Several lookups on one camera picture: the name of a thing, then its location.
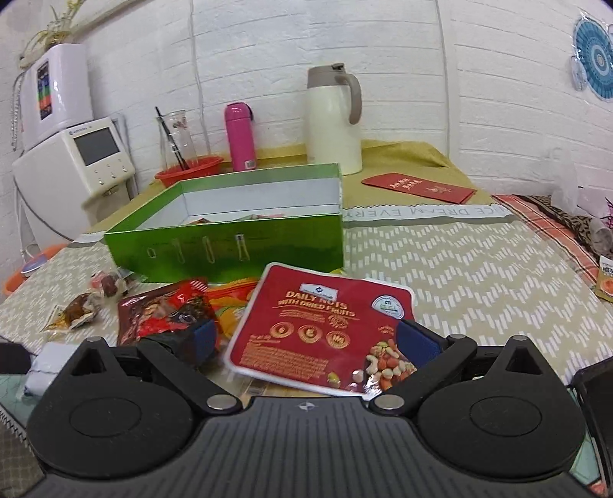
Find white foil packet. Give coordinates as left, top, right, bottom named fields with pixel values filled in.
left=19, top=342, right=80, bottom=397

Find pink thermos bottle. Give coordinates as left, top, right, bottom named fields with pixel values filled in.
left=225, top=102, right=258, bottom=172

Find red envelope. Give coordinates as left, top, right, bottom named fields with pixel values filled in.
left=361, top=173, right=479, bottom=205

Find red striped-edge snack packet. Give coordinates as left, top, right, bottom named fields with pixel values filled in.
left=117, top=280, right=219, bottom=356

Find grey metal hose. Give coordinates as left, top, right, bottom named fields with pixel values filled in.
left=10, top=71, right=28, bottom=156

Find blue round wall decoration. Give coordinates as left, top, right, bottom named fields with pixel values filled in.
left=569, top=8, right=613, bottom=102

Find clear plastic bag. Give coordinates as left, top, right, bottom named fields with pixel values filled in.
left=550, top=160, right=613, bottom=218

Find black device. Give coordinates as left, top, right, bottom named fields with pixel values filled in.
left=571, top=357, right=613, bottom=482

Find glass carafe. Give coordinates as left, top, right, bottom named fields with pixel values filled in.
left=156, top=109, right=198, bottom=170

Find black stirring stick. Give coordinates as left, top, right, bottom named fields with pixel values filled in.
left=154, top=106, right=190, bottom=170

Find white wall conduit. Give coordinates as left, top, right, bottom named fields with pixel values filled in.
left=432, top=0, right=455, bottom=156
left=188, top=0, right=212, bottom=161

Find brown snack clear wrapper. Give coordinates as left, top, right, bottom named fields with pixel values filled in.
left=44, top=292, right=102, bottom=332

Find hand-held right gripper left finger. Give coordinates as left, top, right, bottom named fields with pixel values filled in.
left=62, top=320, right=243, bottom=413

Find orange plastic stool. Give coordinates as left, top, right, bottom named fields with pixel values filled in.
left=4, top=242, right=69, bottom=297

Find orange snack packet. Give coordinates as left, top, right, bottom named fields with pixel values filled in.
left=207, top=280, right=262, bottom=343

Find beige patterned table mat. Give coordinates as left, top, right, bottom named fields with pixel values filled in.
left=0, top=205, right=613, bottom=422

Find red plastic basket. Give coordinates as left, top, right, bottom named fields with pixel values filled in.
left=154, top=156, right=225, bottom=189

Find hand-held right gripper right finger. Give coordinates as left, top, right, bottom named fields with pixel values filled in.
left=371, top=320, right=551, bottom=413

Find orange plaid cloth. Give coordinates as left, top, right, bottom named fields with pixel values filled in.
left=492, top=194, right=613, bottom=293

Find red mixed nuts packet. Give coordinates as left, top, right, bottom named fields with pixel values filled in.
left=224, top=262, right=416, bottom=399

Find cream thermos jug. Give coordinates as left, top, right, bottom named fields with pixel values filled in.
left=306, top=62, right=364, bottom=176

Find small orange label packet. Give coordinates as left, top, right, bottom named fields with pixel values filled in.
left=591, top=256, right=613, bottom=303

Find white water purifier colour panel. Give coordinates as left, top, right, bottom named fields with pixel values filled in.
left=19, top=43, right=95, bottom=154

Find olive green tablecloth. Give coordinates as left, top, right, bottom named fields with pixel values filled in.
left=86, top=140, right=494, bottom=231

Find white water dispenser with screen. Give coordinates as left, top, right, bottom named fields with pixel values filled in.
left=12, top=116, right=141, bottom=251

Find green cardboard box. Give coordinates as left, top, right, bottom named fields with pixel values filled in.
left=104, top=164, right=346, bottom=284

